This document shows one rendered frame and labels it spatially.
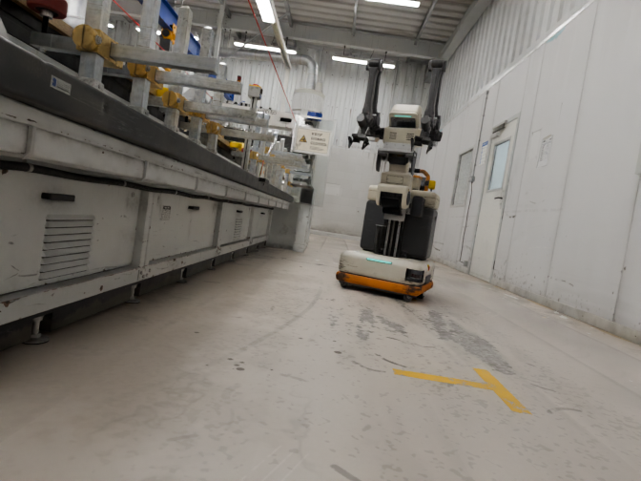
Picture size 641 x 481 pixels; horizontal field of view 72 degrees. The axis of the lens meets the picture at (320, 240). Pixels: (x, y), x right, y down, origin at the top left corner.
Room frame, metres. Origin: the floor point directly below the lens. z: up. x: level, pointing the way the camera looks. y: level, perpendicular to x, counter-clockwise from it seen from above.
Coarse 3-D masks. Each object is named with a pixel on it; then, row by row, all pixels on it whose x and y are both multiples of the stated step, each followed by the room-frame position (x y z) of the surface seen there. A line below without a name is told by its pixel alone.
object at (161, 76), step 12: (108, 72) 1.29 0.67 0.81; (120, 72) 1.29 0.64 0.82; (156, 72) 1.29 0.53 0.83; (168, 72) 1.29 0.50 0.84; (168, 84) 1.32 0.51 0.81; (180, 84) 1.30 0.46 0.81; (192, 84) 1.29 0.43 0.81; (204, 84) 1.29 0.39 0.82; (216, 84) 1.29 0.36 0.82; (228, 84) 1.29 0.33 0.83; (240, 84) 1.29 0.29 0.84
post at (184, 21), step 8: (184, 8) 1.50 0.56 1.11; (184, 16) 1.50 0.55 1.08; (192, 16) 1.53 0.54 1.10; (184, 24) 1.50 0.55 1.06; (176, 32) 1.50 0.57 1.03; (184, 32) 1.50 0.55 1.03; (176, 40) 1.50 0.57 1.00; (184, 40) 1.50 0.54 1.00; (176, 48) 1.50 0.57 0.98; (184, 48) 1.50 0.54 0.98; (176, 72) 1.50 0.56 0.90; (184, 72) 1.53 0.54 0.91; (176, 88) 1.50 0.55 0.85; (168, 112) 1.50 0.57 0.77; (176, 112) 1.51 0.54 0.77; (168, 120) 1.50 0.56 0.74; (176, 120) 1.52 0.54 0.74
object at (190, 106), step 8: (152, 96) 1.54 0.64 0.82; (160, 96) 1.54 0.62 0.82; (152, 104) 1.54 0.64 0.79; (160, 104) 1.54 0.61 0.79; (184, 104) 1.54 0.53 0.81; (192, 104) 1.54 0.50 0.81; (200, 104) 1.54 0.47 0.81; (208, 104) 1.54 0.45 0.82; (200, 112) 1.55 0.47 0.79; (208, 112) 1.54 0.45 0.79; (216, 112) 1.54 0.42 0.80; (224, 112) 1.54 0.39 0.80; (232, 112) 1.54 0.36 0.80; (240, 112) 1.54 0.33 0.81; (248, 112) 1.54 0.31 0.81
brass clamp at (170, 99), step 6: (162, 96) 1.47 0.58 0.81; (168, 96) 1.47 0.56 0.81; (174, 96) 1.47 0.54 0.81; (180, 96) 1.50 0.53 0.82; (168, 102) 1.47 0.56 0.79; (174, 102) 1.47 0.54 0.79; (180, 102) 1.51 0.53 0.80; (174, 108) 1.50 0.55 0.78; (180, 108) 1.52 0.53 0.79; (180, 114) 1.59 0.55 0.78; (186, 114) 1.58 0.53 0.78
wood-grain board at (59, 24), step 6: (12, 0) 1.02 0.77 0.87; (18, 0) 1.02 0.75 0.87; (24, 0) 1.04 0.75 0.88; (24, 6) 1.05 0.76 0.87; (30, 12) 1.08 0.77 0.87; (36, 12) 1.08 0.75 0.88; (42, 18) 1.11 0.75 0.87; (54, 24) 1.15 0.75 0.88; (60, 24) 1.17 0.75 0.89; (66, 24) 1.20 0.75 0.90; (54, 30) 1.18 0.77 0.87; (60, 30) 1.18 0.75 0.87; (66, 30) 1.20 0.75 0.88; (72, 30) 1.23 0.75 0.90; (150, 90) 1.74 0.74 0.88; (156, 90) 1.80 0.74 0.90; (222, 138) 2.86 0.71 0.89; (228, 144) 3.02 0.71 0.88; (234, 150) 3.20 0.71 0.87
